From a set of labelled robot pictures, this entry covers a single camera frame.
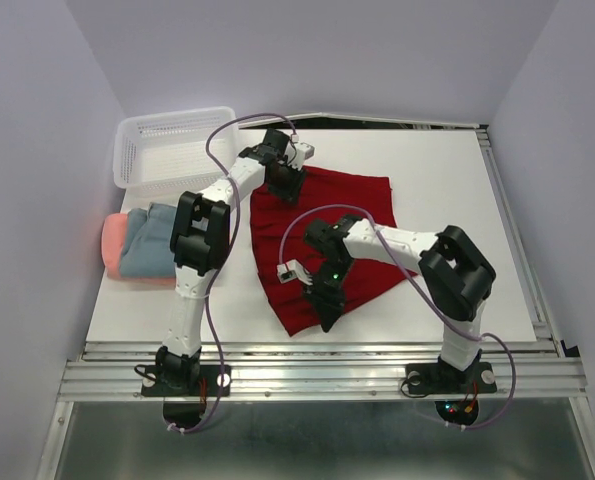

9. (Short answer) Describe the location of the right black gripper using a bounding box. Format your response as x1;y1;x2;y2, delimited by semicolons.
300;257;354;334

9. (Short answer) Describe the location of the red skirt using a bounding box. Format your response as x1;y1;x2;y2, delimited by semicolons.
250;167;406;337

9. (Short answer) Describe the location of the light blue denim skirt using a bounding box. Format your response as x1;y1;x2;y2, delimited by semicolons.
119;203;176;280

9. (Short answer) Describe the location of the pink pleated skirt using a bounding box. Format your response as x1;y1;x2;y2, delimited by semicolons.
101;213;175;288

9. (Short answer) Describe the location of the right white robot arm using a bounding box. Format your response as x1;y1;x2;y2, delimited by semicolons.
303;214;496;397

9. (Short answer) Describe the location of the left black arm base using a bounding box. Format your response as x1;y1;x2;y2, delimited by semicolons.
134;364;231;398

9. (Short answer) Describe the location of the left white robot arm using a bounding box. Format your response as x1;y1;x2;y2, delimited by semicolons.
148;129;314;396

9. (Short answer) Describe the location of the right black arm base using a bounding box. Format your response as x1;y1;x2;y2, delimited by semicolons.
405;361;498;396

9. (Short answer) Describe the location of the white plastic basket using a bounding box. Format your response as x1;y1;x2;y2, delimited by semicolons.
113;106;241;197

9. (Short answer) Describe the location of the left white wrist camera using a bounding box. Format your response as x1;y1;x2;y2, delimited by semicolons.
289;142;315;170

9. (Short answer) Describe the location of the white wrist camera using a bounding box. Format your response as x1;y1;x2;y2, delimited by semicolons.
277;259;312;285
289;142;315;170

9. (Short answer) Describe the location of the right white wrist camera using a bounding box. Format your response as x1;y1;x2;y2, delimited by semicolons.
277;259;312;285

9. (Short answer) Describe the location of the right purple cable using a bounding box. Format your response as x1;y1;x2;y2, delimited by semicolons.
280;204;517;434

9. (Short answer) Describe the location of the aluminium mounting rail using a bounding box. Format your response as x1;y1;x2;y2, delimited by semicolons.
58;341;588;402

